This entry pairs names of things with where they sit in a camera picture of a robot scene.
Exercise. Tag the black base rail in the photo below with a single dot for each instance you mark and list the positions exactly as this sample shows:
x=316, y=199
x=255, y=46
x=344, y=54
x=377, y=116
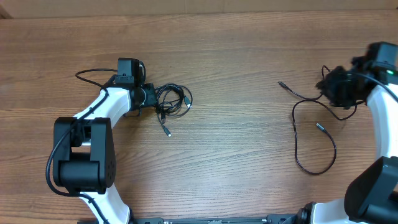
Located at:
x=270, y=219

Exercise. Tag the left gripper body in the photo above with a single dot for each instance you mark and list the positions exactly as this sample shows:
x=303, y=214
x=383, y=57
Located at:
x=148, y=98

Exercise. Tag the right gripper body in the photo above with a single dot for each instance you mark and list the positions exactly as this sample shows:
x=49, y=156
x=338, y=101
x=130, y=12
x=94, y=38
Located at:
x=337, y=90

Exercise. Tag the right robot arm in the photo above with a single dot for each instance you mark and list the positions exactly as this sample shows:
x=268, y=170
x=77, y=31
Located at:
x=371, y=197

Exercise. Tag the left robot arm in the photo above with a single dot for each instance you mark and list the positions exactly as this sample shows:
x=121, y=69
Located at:
x=82, y=163

